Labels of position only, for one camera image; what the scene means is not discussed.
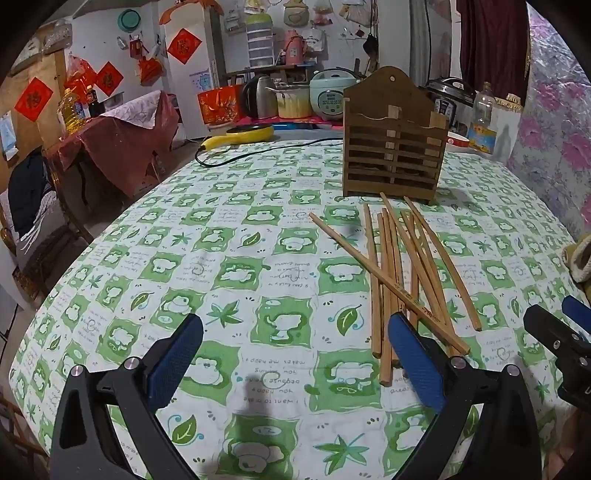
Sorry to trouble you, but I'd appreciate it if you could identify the mint green rice cooker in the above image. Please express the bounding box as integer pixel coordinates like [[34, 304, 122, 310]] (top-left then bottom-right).
[[309, 68, 363, 123]]

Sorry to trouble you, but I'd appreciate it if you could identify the green plastic plate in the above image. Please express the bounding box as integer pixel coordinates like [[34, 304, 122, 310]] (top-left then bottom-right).
[[117, 9, 143, 32]]

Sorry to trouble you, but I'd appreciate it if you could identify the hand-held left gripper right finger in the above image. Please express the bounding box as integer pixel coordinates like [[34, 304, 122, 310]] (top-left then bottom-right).
[[387, 312, 543, 480]]

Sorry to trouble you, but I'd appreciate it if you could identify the red diamond paper decoration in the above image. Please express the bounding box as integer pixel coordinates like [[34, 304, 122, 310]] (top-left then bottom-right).
[[166, 28, 203, 65], [95, 61, 124, 97], [15, 78, 54, 123]]

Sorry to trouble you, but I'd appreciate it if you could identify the yellow cooking oil bottle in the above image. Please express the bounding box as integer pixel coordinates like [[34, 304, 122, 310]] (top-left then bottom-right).
[[56, 87, 84, 134]]

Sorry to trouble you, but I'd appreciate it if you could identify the stacked plastic drawer unit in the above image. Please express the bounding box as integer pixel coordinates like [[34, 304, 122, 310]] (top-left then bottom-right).
[[245, 14, 278, 70]]

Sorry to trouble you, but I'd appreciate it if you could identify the pale pink printed cloth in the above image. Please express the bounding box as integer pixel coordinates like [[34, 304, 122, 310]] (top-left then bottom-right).
[[99, 90, 162, 131]]

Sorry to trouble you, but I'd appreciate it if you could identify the stainless steel kettle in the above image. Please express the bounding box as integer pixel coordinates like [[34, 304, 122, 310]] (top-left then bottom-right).
[[241, 74, 278, 120]]

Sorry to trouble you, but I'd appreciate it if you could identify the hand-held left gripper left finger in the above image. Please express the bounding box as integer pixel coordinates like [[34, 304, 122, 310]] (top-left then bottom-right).
[[48, 314, 206, 480]]

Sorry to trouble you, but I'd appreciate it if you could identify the dark sauce bottle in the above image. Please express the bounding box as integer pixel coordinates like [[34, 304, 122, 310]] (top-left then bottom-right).
[[85, 85, 105, 118]]

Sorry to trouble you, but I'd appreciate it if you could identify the black silver pressure cooker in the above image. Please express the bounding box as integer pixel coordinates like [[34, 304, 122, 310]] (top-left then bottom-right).
[[425, 76, 478, 134]]

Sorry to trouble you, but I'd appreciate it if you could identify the pink floral quilt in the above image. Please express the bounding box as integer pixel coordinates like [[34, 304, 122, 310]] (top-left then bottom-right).
[[505, 4, 591, 241]]

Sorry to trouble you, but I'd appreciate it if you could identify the white cover gold trim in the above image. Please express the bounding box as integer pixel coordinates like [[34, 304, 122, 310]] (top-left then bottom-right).
[[492, 93, 525, 162]]

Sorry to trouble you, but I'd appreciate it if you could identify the green white printed tablecloth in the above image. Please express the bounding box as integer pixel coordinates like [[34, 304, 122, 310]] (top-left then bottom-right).
[[9, 138, 591, 480]]

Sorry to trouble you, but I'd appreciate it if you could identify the red cloth covered table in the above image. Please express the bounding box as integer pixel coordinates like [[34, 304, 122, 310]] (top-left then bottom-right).
[[44, 90, 181, 199]]

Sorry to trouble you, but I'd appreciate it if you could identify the black power cable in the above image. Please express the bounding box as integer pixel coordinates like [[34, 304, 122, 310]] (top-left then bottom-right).
[[194, 137, 345, 167]]

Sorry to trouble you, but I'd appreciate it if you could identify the pile of wooden chopsticks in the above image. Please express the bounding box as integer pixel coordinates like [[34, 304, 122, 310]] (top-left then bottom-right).
[[308, 191, 483, 387]]

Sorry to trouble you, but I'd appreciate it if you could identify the wooden slatted chopstick holder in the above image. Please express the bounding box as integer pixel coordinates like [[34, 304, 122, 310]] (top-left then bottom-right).
[[342, 66, 450, 206]]

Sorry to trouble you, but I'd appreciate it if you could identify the blue face mask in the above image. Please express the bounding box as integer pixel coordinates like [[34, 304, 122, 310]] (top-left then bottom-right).
[[0, 113, 17, 160]]

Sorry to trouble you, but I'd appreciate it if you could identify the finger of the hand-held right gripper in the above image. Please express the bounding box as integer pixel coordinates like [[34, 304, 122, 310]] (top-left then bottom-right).
[[523, 303, 591, 365], [561, 294, 591, 335]]

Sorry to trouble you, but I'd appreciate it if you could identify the steel pot with lid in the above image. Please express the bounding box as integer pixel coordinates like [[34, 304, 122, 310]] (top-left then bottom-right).
[[272, 85, 315, 120]]

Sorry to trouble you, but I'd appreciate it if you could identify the clear bottle yellow label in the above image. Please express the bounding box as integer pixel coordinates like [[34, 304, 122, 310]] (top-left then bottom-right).
[[467, 82, 498, 155]]

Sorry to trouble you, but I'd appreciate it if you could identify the pink thermos jug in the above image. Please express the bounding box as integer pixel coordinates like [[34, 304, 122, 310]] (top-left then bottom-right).
[[281, 30, 308, 66]]

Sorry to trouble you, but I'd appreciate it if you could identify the red printed bag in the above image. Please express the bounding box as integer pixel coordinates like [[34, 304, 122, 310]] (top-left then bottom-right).
[[198, 85, 243, 126]]

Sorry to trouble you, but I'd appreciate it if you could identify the yellow fleece-lined garment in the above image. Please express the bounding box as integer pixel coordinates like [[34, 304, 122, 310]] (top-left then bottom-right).
[[561, 231, 591, 296]]

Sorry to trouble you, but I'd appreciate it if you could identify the dark red curtain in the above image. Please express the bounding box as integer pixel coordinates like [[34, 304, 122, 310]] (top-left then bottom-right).
[[457, 0, 529, 100]]

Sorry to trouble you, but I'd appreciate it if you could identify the yellow electric pan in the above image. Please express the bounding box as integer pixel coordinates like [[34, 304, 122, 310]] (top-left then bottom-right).
[[199, 124, 275, 151]]

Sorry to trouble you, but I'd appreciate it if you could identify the dark jacket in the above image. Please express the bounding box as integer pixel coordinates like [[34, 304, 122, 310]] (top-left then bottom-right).
[[8, 150, 51, 236]]

